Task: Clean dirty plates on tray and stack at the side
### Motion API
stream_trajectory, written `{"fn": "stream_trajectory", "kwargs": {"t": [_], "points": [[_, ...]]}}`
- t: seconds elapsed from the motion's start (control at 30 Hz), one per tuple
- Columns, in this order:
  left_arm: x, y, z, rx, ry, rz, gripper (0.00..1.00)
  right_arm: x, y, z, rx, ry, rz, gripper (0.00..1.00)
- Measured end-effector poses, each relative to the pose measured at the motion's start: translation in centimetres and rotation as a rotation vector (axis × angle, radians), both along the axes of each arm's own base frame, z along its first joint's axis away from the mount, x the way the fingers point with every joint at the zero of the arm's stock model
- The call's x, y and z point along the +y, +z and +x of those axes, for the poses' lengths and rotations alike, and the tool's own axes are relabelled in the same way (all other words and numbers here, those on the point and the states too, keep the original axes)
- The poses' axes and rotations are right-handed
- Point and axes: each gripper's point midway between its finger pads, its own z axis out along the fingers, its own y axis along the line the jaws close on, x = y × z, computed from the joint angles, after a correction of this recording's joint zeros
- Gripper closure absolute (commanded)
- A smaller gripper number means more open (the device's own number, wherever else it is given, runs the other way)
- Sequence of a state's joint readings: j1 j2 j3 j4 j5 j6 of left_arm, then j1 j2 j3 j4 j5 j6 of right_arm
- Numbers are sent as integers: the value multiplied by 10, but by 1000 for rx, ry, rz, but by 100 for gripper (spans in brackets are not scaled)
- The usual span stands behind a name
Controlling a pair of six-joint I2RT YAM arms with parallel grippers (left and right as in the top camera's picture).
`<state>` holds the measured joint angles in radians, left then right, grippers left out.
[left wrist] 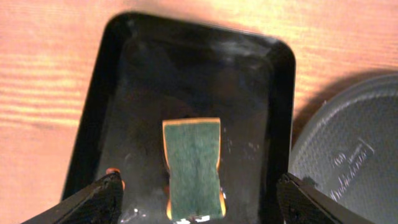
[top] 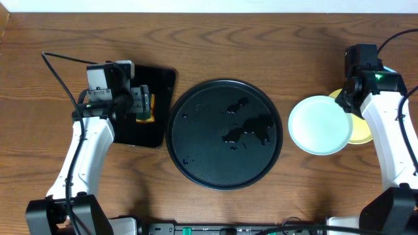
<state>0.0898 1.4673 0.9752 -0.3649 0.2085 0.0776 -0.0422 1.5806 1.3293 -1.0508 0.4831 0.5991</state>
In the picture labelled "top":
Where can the light blue plate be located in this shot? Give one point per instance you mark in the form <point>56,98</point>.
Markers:
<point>319,126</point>
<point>387,69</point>

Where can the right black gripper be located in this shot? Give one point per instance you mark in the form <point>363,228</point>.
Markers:
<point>341,102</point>

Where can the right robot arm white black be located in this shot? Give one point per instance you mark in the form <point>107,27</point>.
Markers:
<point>380,98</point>

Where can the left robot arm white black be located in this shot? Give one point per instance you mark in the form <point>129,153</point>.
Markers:
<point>71,205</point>

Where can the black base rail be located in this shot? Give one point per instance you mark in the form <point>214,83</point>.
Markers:
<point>209,229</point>

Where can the yellow plate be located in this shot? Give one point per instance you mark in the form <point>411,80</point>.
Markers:
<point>361,132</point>

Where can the yellow green scrub sponge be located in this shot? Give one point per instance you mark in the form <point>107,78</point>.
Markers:
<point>147,116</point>

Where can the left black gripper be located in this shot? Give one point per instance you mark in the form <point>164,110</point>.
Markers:
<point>144,102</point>

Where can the black round tray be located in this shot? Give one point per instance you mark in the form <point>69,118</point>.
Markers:
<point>224,134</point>

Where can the black rectangular tray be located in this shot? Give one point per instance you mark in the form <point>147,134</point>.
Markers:
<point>161,83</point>

